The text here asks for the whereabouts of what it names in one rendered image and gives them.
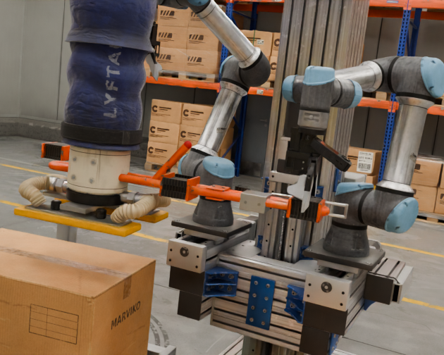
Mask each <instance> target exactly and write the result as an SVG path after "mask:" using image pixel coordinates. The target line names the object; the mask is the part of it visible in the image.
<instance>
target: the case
mask: <svg viewBox="0 0 444 355"><path fill-rule="evenodd" d="M155 266H156V259H151V258H147V257H143V256H137V255H133V254H127V253H123V252H119V251H112V250H109V249H102V248H99V247H92V246H88V245H84V244H78V243H74V242H68V241H64V240H60V239H54V238H50V237H43V236H39V235H34V234H30V233H26V232H19V231H15V230H9V229H5V228H0V355H147V348H148V341H149V326H150V318H151V310H152V296H153V289H154V274H155Z"/></svg>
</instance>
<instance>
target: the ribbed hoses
mask: <svg viewBox="0 0 444 355"><path fill-rule="evenodd" d="M50 176H52V177H56V178H60V179H61V178H63V179H68V177H66V176H63V175H59V174H49V175H46V176H45V177H43V176H41V177H40V176H38V177H32V178H29V179H27V180H25V181H23V182H22V183H21V184H20V186H19V188H18V191H19V193H20V194H21V197H23V198H25V199H27V200H28V201H30V202H31V204H32V205H33V206H34V207H38V206H40V205H42V204H43V203H44V202H46V198H44V195H42V193H41V192H40V190H50V191H51V187H50ZM140 196H141V198H140V197H138V199H140V200H139V201H138V202H136V203H134V204H128V205H127V204H125V205H122V206H120V207H119V208H117V209H116V210H115V211H114V212H113V213H112V214H111V220H112V222H113V223H124V222H125V221H126V220H128V219H135V218H140V217H143V216H145V215H146V214H148V213H149V212H150V211H154V210H156V208H159V207H160V208H163V207H164V208H165V207H167V206H169V205H170V204H171V198H170V197H160V196H159V193H156V194H155V193H153V194H152V193H151V194H149V193H148V194H144V195H140Z"/></svg>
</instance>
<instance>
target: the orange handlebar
mask: <svg viewBox="0 0 444 355"><path fill-rule="evenodd" d="M49 168H50V169H52V170H59V171H64V172H68V162H66V161H50V162H49ZM134 175H135V176H134ZM138 176H139V177H138ZM151 178H152V176H149V175H141V174H137V173H128V174H127V175H126V174H120V175H119V177H118V179H119V181H121V182H128V183H133V184H136V185H144V186H149V187H156V188H160V182H161V180H155V179H151ZM241 193H242V192H241V191H237V190H232V189H230V187H224V186H220V185H211V186H208V185H200V184H197V185H196V186H191V188H190V194H196V195H201V196H205V199H213V200H217V201H224V200H229V201H236V202H240V194H241ZM265 204H266V207H269V208H277V209H281V210H286V211H287V208H288V199H283V198H278V197H270V199H267V200H266V203H265ZM329 213H330V209H329V207H327V206H324V207H323V208H322V210H321V216H327V215H328V214H329Z"/></svg>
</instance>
